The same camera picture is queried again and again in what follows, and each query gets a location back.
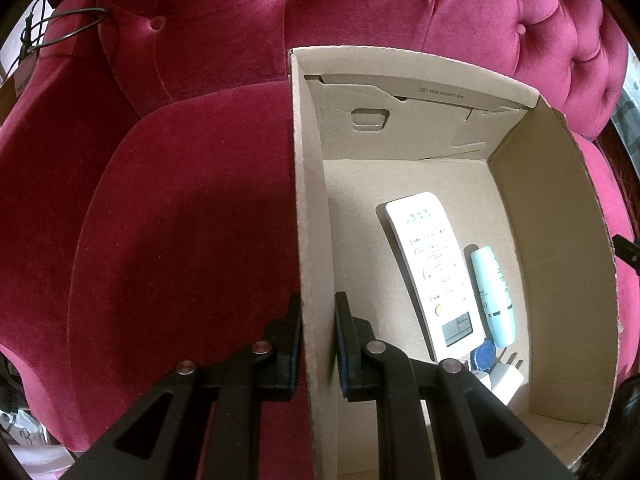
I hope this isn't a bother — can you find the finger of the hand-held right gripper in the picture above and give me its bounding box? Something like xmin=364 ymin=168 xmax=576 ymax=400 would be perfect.
xmin=612 ymin=234 xmax=640 ymax=277

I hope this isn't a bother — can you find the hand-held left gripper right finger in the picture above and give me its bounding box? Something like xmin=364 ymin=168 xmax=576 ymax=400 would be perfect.
xmin=334 ymin=291 xmax=574 ymax=480

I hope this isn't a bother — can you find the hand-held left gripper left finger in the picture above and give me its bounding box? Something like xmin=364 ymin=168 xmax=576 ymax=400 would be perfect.
xmin=60 ymin=292 xmax=304 ymax=480

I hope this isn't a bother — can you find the cardboard box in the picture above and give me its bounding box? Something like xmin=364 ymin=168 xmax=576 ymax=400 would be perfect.
xmin=287 ymin=46 xmax=622 ymax=480

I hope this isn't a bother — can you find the white remote control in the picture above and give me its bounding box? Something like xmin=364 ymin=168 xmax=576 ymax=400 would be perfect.
xmin=376 ymin=191 xmax=486 ymax=361

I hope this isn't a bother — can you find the light blue tube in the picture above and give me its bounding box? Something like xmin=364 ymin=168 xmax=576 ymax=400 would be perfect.
xmin=470 ymin=246 xmax=517 ymax=347

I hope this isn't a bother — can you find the small white charger plug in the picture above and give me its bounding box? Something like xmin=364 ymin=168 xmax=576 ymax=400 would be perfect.
xmin=487 ymin=352 xmax=527 ymax=406

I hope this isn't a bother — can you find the grey plaid blanket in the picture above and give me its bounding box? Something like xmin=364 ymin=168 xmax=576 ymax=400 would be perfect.
xmin=609 ymin=95 xmax=640 ymax=171

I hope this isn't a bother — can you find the red velvet tufted sofa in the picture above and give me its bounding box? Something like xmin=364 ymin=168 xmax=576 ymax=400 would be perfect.
xmin=0 ymin=0 xmax=640 ymax=466

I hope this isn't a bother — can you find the white animal print sheet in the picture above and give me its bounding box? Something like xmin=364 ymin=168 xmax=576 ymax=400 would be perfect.
xmin=621 ymin=50 xmax=640 ymax=98

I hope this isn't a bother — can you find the white plastic bag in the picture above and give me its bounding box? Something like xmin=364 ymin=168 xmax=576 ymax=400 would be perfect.
xmin=0 ymin=402 xmax=78 ymax=480

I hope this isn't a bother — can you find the brown paper tag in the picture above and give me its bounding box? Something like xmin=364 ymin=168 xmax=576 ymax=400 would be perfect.
xmin=13 ymin=54 xmax=40 ymax=95

